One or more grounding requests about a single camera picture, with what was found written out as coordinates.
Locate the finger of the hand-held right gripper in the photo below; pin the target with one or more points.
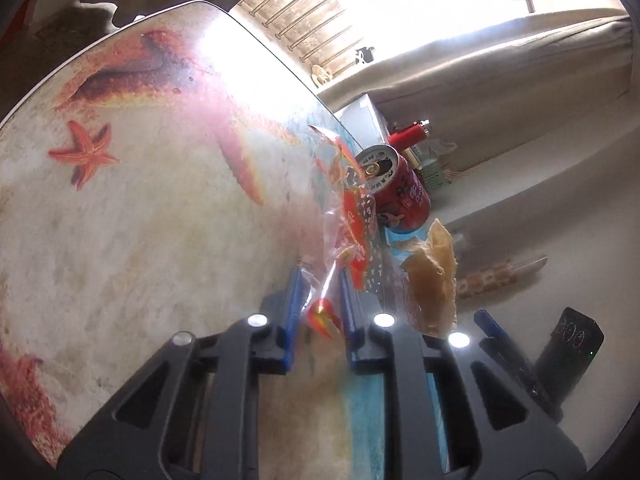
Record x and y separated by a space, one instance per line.
505 360
489 322

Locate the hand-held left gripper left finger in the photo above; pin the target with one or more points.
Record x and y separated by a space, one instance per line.
292 310

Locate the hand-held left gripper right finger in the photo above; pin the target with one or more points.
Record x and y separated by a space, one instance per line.
350 320

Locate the brown paper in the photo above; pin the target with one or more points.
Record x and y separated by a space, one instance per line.
432 270

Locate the clear wrapper with red print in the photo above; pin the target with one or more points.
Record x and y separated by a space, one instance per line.
357 210

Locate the red drink can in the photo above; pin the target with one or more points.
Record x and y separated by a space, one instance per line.
405 195

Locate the patterned roll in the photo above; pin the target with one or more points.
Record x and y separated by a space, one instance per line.
490 277

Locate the green plastic basket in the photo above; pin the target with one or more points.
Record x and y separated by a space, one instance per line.
432 175

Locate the red thermos bottle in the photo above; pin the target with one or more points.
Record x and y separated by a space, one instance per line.
405 136

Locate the grey cabinet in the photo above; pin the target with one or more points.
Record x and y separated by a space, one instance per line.
367 120

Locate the small round pale object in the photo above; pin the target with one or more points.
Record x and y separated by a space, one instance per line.
321 75

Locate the beige curtain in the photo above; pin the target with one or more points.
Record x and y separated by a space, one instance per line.
500 70

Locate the small black object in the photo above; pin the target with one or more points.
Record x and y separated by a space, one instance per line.
364 55

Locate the window railing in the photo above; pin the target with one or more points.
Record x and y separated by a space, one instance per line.
300 25

